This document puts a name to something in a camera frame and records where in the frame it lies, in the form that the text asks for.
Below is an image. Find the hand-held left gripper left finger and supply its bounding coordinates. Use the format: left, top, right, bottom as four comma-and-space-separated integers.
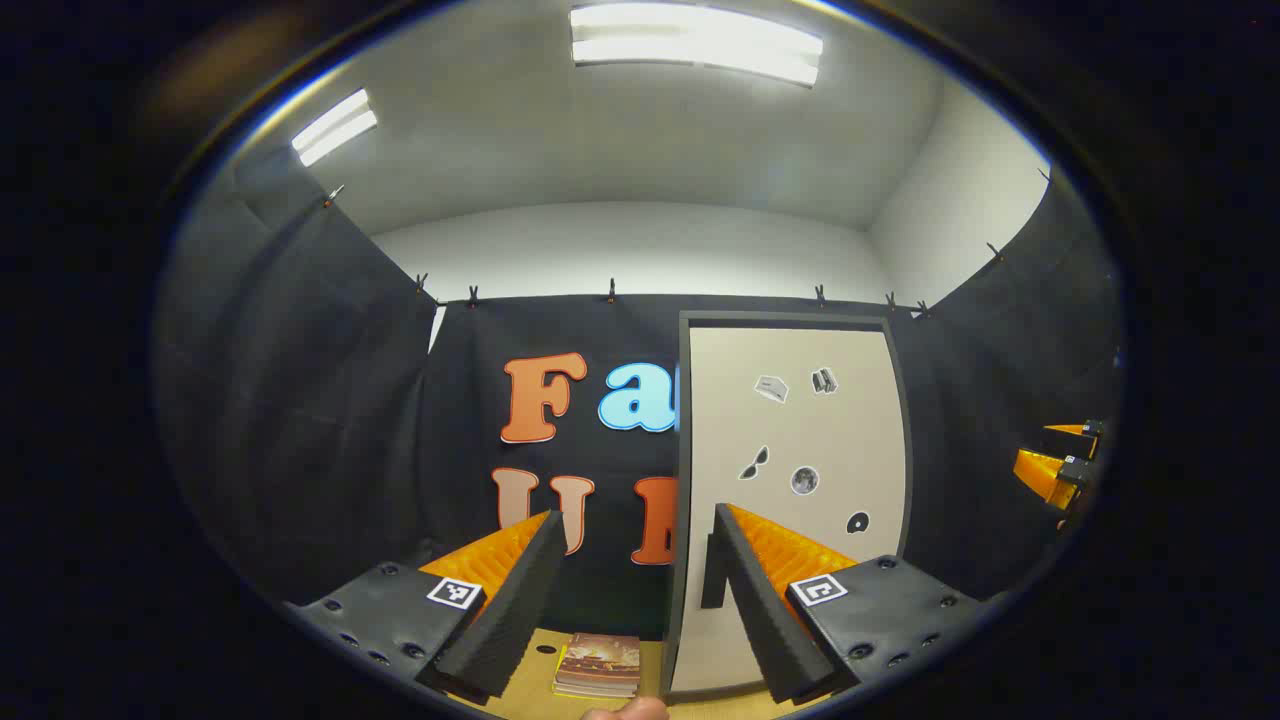
283, 508, 569, 706

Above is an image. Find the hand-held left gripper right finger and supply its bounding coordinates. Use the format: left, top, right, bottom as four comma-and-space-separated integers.
712, 502, 986, 706

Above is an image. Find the black cabinet door handle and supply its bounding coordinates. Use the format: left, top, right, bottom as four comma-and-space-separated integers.
700, 533, 729, 611

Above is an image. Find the brown printed coaster stack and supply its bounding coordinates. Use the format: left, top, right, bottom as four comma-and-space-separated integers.
553, 632, 642, 699

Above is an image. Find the cream cabinet door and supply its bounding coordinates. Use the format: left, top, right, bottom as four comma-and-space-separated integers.
668, 325, 909, 696

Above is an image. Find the grey cabinet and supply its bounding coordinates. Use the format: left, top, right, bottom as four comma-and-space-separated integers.
660, 310, 913, 701

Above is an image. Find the black backdrop cloth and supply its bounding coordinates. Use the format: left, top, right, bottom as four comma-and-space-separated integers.
155, 150, 1126, 641

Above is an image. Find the row of black cloth clips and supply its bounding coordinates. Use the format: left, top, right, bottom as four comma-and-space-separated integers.
322, 168, 1053, 319

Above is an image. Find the small ceiling light panel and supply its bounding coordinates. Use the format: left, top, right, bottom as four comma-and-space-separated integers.
291, 88, 379, 168

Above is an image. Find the large ceiling light panel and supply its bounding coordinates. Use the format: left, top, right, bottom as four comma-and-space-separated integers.
570, 3, 824, 89

